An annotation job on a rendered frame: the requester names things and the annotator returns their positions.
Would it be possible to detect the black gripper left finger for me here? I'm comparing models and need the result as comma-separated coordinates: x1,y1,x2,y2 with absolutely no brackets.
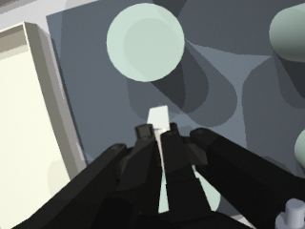
11,107,164,229

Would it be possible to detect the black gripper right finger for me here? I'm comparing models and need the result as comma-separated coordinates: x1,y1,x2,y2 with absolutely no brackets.
157,106,305,229

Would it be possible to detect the beige rectangular tray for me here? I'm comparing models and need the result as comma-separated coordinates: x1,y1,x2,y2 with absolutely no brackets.
0,22,79,229

